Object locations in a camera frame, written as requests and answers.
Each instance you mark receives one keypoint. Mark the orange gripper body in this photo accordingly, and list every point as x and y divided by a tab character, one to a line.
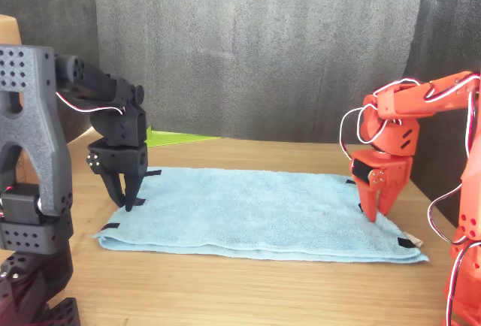
394	172

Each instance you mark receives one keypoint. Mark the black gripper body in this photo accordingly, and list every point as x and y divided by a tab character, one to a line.
120	159

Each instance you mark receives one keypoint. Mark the light blue towel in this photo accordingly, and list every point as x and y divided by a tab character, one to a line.
244	209

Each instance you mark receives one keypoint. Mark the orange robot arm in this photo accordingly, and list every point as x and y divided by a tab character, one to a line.
413	97

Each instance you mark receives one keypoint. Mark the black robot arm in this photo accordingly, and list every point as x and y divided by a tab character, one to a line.
34	123

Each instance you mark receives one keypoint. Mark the dark grey foam panel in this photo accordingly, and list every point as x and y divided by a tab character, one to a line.
451	22
49	3

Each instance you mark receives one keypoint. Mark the light grey foam panel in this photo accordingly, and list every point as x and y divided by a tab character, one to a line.
263	40

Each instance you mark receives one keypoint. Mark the lime green plastic bracket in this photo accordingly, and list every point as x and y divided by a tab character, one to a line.
169	139

